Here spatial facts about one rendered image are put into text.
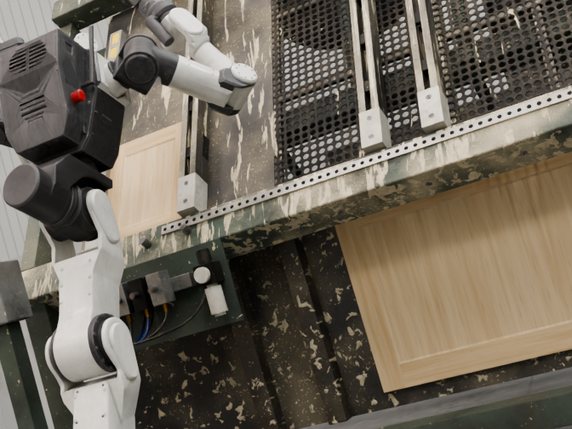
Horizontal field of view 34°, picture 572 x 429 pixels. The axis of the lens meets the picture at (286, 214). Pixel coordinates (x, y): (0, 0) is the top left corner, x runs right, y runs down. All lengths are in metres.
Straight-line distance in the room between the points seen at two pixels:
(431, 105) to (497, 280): 0.52
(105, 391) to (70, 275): 0.31
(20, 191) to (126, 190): 0.79
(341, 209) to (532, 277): 0.55
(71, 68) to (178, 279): 0.66
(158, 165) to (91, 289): 0.78
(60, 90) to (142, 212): 0.65
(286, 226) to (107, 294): 0.55
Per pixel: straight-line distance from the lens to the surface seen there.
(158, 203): 2.91
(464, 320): 2.70
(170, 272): 2.73
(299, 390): 2.91
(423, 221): 2.70
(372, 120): 2.58
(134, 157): 3.10
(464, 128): 2.46
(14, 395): 2.89
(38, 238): 3.14
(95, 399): 2.31
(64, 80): 2.44
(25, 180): 2.31
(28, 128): 2.46
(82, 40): 2.69
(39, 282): 3.02
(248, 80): 2.56
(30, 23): 6.41
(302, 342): 2.87
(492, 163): 2.44
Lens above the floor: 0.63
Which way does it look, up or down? 4 degrees up
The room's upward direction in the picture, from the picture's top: 16 degrees counter-clockwise
